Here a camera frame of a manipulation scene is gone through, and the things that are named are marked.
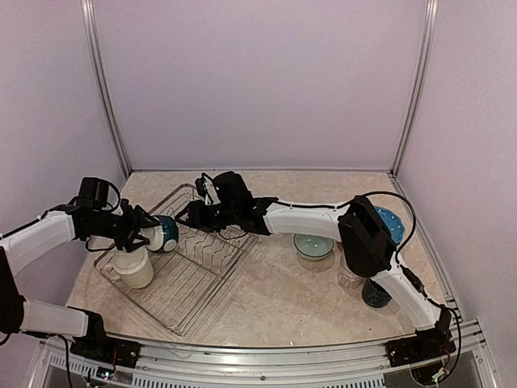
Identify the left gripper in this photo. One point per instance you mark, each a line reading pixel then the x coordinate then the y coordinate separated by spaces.
pixel 135 221

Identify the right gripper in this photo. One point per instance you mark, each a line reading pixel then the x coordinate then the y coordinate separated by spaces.
pixel 195 216

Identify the dark teal striped bowl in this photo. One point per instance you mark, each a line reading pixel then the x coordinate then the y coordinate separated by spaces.
pixel 164 237

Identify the light striped bowl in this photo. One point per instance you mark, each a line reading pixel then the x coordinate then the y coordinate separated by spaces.
pixel 312 248

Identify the clear glass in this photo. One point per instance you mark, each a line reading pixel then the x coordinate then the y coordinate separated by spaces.
pixel 343 252
pixel 346 278

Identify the dark blue mug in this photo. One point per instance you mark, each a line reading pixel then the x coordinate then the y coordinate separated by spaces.
pixel 374 295

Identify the blue dotted plate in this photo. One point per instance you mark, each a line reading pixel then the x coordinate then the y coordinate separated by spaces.
pixel 393 223

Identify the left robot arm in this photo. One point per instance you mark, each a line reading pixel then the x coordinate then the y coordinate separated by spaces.
pixel 86 216

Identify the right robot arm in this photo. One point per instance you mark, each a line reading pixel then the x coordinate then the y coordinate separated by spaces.
pixel 368 246

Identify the white cup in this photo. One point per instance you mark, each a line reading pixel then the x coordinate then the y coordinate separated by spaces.
pixel 133 268

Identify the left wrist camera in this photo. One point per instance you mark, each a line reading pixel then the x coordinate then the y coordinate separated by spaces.
pixel 116 209

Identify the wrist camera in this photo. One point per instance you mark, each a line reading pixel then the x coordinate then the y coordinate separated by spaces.
pixel 207 189
pixel 116 209

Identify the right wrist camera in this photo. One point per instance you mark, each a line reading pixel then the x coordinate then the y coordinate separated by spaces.
pixel 207 189

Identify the wire dish rack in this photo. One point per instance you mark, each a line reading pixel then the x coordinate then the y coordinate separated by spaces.
pixel 186 279

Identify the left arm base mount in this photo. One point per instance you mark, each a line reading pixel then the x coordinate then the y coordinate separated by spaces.
pixel 113 351

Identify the left aluminium post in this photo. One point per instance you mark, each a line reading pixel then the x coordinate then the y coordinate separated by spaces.
pixel 94 46

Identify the aluminium post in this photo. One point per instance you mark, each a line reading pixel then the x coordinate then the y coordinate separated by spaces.
pixel 94 46
pixel 424 56

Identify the aluminium front rail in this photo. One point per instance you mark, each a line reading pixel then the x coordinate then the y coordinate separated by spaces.
pixel 167 364

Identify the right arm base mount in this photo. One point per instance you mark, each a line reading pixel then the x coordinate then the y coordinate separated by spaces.
pixel 414 349

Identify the right aluminium post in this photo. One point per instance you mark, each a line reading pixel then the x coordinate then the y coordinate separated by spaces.
pixel 424 56

